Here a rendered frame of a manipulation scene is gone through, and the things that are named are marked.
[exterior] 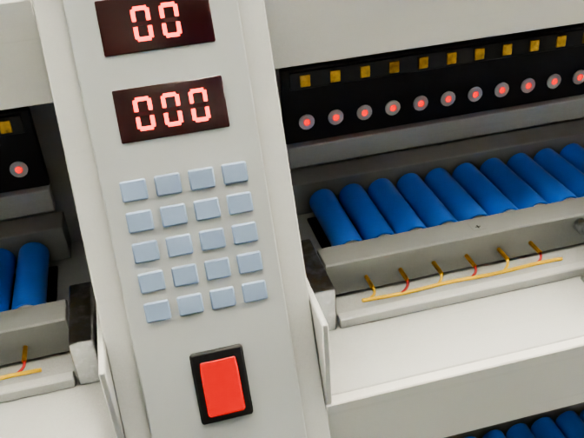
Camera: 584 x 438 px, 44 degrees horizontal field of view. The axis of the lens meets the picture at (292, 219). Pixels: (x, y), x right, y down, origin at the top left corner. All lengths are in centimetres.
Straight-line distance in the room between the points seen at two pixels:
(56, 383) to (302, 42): 21
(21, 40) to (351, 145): 25
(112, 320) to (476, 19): 22
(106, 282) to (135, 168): 5
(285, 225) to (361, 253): 9
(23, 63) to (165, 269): 11
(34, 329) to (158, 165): 13
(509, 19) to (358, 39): 8
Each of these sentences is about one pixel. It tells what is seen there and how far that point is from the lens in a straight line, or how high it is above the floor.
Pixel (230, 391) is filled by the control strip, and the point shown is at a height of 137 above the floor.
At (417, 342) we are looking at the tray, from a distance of 39.
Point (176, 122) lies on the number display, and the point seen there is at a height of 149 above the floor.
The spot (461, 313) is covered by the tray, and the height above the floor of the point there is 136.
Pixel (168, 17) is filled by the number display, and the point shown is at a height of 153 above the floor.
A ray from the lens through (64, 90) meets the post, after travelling 31.
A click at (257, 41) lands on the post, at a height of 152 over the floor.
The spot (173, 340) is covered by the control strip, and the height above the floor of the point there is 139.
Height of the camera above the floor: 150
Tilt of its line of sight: 11 degrees down
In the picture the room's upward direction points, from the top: 9 degrees counter-clockwise
